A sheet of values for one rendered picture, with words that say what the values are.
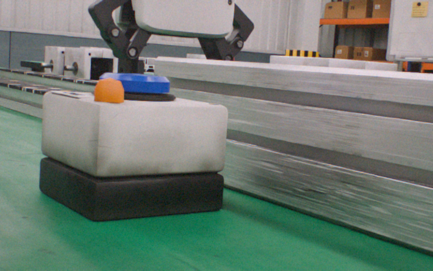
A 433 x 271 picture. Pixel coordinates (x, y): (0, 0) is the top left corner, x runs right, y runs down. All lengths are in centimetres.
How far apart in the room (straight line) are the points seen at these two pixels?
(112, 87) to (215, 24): 27
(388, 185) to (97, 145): 15
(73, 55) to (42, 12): 1068
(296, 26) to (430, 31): 509
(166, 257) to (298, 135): 13
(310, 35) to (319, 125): 829
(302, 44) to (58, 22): 527
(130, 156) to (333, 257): 11
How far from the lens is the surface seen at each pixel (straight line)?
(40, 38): 1216
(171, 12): 56
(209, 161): 36
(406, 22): 399
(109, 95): 33
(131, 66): 56
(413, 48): 393
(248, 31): 63
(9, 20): 1199
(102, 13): 55
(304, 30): 858
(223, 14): 59
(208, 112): 36
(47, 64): 165
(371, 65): 68
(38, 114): 84
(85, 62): 150
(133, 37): 56
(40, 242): 30
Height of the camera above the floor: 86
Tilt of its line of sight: 6 degrees down
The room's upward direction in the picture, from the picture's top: 4 degrees clockwise
